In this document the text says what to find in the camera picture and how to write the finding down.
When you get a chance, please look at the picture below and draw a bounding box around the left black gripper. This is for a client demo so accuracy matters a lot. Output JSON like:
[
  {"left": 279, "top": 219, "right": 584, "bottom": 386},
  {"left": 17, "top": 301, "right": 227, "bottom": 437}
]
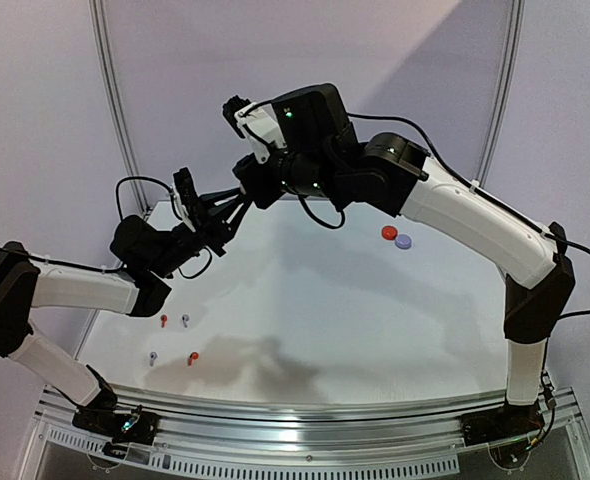
[{"left": 148, "top": 186, "right": 248, "bottom": 279}]

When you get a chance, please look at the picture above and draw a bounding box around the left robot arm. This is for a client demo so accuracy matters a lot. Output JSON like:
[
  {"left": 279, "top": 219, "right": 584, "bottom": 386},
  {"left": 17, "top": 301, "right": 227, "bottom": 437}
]
[{"left": 0, "top": 186, "right": 250, "bottom": 434}]

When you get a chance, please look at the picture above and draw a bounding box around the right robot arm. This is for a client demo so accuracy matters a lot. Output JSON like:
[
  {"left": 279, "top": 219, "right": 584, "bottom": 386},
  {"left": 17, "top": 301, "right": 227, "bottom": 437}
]
[{"left": 222, "top": 83, "right": 576, "bottom": 436}]

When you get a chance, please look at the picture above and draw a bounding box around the red charging case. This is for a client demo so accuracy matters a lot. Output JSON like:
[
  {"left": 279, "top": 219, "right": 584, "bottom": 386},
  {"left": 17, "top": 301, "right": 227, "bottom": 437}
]
[{"left": 381, "top": 225, "right": 398, "bottom": 241}]

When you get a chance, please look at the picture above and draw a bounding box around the purple charging case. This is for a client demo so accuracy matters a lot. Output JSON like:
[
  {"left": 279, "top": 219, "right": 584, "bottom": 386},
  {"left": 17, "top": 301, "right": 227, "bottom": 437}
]
[{"left": 394, "top": 234, "right": 413, "bottom": 250}]

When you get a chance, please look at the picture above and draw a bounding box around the red earbud front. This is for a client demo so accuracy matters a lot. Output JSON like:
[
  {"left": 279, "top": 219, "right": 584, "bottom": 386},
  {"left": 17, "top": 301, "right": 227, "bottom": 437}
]
[{"left": 187, "top": 352, "right": 199, "bottom": 366}]

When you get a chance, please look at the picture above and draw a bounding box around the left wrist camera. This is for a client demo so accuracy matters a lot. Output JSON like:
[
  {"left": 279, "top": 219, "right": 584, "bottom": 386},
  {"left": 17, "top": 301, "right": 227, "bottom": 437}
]
[{"left": 172, "top": 167, "right": 197, "bottom": 233}]

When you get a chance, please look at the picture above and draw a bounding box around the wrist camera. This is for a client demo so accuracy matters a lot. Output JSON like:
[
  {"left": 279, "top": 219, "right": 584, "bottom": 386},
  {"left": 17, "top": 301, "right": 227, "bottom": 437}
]
[
  {"left": 172, "top": 167, "right": 197, "bottom": 233},
  {"left": 222, "top": 95, "right": 286, "bottom": 164}
]

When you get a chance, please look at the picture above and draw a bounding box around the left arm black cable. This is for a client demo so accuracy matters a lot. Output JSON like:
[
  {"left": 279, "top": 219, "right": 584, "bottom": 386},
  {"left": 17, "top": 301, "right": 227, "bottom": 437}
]
[{"left": 114, "top": 175, "right": 214, "bottom": 280}]

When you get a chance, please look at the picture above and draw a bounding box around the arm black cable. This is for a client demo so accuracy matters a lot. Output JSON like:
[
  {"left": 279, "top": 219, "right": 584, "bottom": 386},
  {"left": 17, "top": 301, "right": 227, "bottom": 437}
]
[
  {"left": 114, "top": 175, "right": 214, "bottom": 280},
  {"left": 299, "top": 112, "right": 590, "bottom": 319}
]

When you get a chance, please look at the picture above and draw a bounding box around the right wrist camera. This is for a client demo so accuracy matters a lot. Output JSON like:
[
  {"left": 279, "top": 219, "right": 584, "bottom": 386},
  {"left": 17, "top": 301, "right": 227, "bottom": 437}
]
[{"left": 222, "top": 95, "right": 286, "bottom": 164}]

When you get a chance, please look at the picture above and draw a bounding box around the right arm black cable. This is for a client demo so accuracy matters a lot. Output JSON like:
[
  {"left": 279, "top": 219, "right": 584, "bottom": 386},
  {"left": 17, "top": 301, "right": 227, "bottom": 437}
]
[{"left": 299, "top": 112, "right": 590, "bottom": 319}]

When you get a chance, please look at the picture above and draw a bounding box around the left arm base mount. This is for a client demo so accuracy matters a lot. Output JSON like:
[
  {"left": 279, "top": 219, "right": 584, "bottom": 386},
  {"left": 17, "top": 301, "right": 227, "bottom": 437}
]
[{"left": 72, "top": 404, "right": 161, "bottom": 445}]

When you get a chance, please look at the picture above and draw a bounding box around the left aluminium corner post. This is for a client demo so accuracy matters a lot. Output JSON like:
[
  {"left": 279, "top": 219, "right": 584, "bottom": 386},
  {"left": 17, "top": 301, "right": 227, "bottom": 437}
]
[{"left": 87, "top": 0, "right": 149, "bottom": 211}]

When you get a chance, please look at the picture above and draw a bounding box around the aluminium corner post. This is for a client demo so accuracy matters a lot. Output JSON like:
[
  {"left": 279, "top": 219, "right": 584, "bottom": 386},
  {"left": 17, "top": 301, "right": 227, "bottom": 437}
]
[
  {"left": 87, "top": 0, "right": 149, "bottom": 211},
  {"left": 476, "top": 0, "right": 525, "bottom": 185}
]

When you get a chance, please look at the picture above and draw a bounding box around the aluminium front rail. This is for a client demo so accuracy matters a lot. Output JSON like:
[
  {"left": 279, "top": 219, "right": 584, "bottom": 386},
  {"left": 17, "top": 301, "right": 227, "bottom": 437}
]
[{"left": 21, "top": 388, "right": 590, "bottom": 479}]

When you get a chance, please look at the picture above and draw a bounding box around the right aluminium corner post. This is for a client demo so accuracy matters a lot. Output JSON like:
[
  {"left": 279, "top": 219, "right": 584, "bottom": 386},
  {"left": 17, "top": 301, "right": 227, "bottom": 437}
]
[{"left": 476, "top": 0, "right": 525, "bottom": 185}]

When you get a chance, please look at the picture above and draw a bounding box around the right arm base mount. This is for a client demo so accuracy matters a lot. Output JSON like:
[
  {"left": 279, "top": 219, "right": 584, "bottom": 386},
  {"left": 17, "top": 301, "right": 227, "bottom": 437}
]
[{"left": 460, "top": 403, "right": 544, "bottom": 446}]

